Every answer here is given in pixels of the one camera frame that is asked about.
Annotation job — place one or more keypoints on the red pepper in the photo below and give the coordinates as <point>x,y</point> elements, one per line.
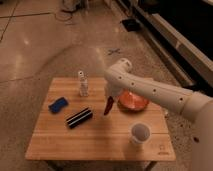
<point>109,105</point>

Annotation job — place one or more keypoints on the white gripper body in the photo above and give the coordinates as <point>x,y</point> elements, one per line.
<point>112,90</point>

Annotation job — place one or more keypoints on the orange plate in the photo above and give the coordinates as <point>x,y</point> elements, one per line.
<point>132,101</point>

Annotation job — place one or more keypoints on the wooden table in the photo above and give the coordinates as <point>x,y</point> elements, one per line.
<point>102,137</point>

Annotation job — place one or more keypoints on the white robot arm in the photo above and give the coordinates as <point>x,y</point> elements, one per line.
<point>192,105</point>

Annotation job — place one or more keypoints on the black striped box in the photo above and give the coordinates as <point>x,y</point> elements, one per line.
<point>79,118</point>

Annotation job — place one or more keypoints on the black floor box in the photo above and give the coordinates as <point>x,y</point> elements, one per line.
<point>131,25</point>

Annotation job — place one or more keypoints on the blue sponge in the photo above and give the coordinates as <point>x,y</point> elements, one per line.
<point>57,106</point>

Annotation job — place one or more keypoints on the clear plastic bottle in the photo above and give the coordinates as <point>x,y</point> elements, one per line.
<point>83,84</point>

